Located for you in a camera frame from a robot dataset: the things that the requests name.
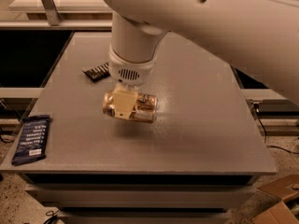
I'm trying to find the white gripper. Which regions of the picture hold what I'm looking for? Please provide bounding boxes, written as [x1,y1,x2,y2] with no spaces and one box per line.
[108,46,156,119]

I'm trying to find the orange soda can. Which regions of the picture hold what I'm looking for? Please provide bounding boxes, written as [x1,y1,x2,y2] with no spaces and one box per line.
[103,91,158,123]

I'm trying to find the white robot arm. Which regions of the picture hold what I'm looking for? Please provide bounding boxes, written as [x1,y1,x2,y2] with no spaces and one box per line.
[104,0,299,105]

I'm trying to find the blue rxbar blueberry packet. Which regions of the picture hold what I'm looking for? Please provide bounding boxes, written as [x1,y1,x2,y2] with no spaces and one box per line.
[11,115,50,166]

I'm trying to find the dark snack bar wrapper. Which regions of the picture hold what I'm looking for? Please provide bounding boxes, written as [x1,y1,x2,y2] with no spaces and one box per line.
[83,63,110,82]

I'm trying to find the grey drawer cabinet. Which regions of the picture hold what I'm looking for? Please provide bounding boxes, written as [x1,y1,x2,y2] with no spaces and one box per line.
[24,173,255,224]

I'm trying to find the brown cardboard box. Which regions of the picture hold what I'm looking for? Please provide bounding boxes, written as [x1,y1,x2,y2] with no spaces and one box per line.
[252,175,299,224]

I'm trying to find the metal window frame rail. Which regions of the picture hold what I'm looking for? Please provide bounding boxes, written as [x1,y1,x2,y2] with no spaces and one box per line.
[0,0,112,31]

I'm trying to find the black cable lower left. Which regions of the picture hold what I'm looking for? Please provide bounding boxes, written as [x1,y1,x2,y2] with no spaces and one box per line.
[42,209,61,224]

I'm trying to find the black cable on floor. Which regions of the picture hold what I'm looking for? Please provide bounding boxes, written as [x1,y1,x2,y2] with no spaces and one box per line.
[257,119,299,156]

